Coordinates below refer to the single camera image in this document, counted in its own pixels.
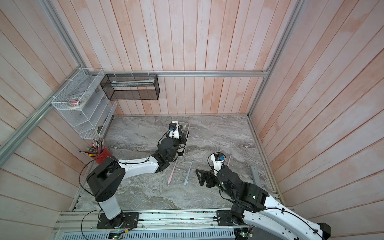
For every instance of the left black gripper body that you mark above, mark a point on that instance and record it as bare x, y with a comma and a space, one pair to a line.
176, 144

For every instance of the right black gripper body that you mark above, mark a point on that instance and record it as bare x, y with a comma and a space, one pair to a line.
219, 182

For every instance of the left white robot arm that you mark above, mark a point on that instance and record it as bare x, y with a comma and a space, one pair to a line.
105, 179

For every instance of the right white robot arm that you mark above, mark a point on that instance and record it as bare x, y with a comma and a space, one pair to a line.
253, 206

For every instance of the grey bar on table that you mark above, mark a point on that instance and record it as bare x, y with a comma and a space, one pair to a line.
255, 176

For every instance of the red pen cup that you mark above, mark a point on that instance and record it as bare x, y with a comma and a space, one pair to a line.
99, 158

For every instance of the pens in red cup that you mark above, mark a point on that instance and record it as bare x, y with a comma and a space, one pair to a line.
97, 146

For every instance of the tape roll on shelf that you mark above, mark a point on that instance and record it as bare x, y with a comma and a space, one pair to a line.
74, 103

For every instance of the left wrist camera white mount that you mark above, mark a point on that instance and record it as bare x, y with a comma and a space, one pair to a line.
174, 130

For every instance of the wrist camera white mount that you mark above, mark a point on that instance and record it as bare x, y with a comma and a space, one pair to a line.
217, 159
174, 130

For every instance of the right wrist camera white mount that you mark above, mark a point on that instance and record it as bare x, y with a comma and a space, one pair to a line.
217, 159

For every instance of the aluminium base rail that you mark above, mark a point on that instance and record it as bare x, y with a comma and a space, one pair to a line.
145, 225

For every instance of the black wire mesh basket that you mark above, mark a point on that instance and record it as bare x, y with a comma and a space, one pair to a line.
128, 87

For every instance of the white wire mesh shelf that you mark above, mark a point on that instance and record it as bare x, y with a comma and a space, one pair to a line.
93, 118

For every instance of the horizontal aluminium wall rail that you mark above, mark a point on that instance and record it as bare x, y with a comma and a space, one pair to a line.
192, 74

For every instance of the left aluminium wall rail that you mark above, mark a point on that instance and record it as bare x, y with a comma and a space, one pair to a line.
21, 134

